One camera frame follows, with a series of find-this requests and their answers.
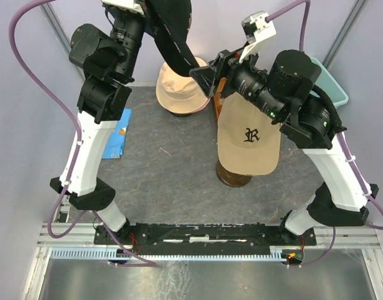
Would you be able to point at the beige bucket hat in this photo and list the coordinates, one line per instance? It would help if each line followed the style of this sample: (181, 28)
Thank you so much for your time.
(179, 94)

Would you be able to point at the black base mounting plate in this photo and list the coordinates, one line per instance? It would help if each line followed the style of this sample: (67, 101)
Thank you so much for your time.
(198, 239)

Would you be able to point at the black baseball cap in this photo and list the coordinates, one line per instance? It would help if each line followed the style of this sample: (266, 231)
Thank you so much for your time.
(168, 24)

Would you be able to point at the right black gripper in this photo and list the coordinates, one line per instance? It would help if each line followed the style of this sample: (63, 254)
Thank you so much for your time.
(226, 64)

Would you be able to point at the teal plastic bin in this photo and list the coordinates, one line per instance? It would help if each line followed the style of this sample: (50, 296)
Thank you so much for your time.
(329, 85)

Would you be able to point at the beige mannequin head stand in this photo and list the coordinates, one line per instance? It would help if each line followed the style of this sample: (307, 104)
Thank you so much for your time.
(231, 179)

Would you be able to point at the black smiley bucket hat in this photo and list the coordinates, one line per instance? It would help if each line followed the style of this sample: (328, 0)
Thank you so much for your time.
(180, 115)

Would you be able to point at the tan baseball cap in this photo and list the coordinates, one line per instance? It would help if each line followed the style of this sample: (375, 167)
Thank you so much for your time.
(248, 142)

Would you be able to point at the wooden compartment tray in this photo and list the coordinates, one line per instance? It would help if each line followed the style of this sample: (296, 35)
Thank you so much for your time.
(217, 101)

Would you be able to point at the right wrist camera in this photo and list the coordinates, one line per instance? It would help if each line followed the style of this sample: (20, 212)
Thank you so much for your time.
(258, 32)

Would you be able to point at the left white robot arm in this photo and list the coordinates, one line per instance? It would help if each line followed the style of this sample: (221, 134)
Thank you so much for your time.
(108, 62)

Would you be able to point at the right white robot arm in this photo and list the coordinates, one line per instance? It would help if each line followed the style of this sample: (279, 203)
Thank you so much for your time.
(289, 95)

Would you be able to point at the blue patterned cloth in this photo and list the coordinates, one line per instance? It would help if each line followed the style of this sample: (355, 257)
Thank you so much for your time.
(116, 143)

